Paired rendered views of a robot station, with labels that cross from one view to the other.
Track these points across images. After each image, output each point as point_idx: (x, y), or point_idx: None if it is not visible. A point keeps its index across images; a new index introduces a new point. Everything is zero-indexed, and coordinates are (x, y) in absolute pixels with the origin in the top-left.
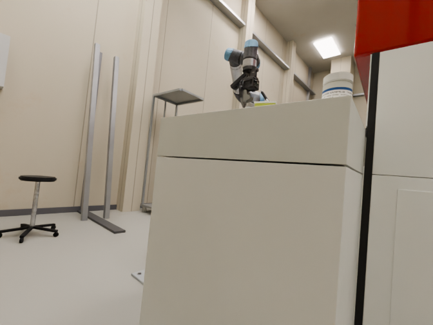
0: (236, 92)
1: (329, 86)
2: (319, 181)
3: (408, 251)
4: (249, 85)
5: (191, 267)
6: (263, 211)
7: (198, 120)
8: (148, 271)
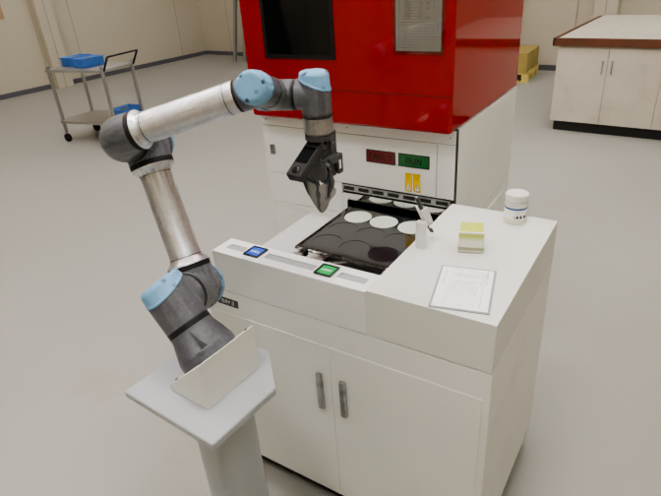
0: (148, 146)
1: (525, 206)
2: (547, 278)
3: None
4: (339, 171)
5: (508, 416)
6: (534, 320)
7: (519, 292)
8: (484, 484)
